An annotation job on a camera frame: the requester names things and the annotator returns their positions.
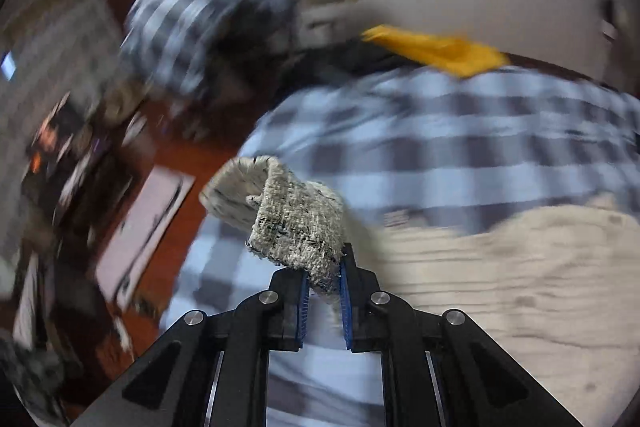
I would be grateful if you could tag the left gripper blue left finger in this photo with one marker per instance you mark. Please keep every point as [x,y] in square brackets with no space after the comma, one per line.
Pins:
[209,370]

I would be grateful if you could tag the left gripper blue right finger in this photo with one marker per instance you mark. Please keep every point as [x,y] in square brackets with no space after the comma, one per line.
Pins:
[439,369]

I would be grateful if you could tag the cream plaid knit garment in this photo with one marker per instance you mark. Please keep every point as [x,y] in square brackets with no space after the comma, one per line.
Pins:
[556,286]

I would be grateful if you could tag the yellow cloth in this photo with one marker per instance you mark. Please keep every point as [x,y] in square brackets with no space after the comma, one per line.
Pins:
[458,57]

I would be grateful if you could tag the crumpled blue checkered quilt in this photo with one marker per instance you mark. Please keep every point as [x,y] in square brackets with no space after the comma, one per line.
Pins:
[170,43]

